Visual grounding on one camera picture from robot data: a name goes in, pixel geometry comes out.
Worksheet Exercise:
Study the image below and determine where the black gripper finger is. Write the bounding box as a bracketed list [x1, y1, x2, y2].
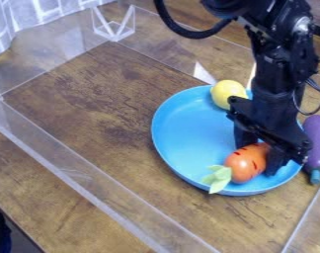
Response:
[265, 148, 291, 176]
[235, 123, 259, 148]

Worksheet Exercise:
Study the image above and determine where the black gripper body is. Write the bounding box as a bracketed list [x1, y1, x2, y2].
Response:
[228, 90, 312, 164]

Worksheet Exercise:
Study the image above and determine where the orange toy carrot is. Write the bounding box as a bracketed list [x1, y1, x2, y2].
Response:
[201, 142, 269, 194]

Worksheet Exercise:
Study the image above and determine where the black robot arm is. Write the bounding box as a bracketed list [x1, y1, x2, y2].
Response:
[201, 0, 320, 176]

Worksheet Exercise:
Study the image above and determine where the blue round tray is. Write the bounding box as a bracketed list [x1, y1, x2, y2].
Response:
[152, 85, 301, 196]

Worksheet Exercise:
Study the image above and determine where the purple toy eggplant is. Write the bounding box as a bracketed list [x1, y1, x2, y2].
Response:
[303, 115, 320, 184]

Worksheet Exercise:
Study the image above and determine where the yellow toy lemon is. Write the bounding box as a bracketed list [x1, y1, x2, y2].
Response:
[210, 80, 249, 110]

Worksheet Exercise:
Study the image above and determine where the white patterned curtain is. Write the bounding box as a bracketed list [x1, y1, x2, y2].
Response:
[0, 0, 116, 54]

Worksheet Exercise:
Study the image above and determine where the black cable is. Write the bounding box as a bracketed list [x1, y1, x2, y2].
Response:
[153, 0, 235, 41]

